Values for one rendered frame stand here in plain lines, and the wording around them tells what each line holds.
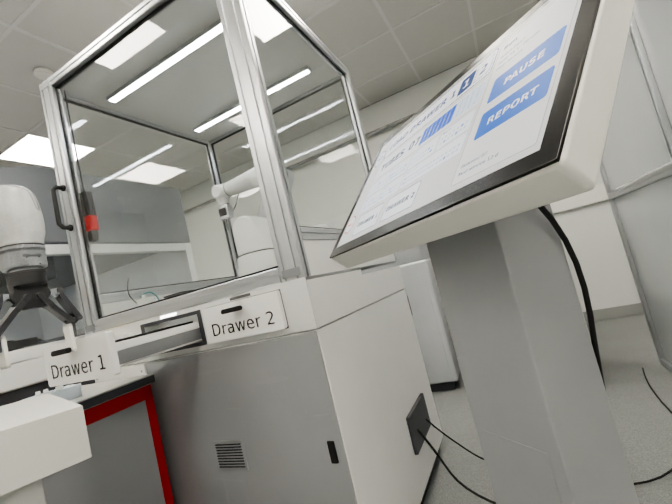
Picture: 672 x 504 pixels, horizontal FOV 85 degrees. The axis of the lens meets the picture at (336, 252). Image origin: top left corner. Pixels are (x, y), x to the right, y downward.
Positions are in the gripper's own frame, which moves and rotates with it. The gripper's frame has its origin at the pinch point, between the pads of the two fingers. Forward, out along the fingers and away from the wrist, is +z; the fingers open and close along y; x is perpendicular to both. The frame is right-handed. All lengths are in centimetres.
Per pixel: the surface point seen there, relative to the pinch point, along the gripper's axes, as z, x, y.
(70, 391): 12.7, 21.8, 16.2
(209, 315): 0.7, -16.9, 37.4
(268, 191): -30, -47, 39
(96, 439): 27.4, 14.1, 16.5
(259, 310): 3, -36, 37
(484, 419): 27, -93, 14
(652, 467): 91, -129, 116
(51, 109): -95, 45, 40
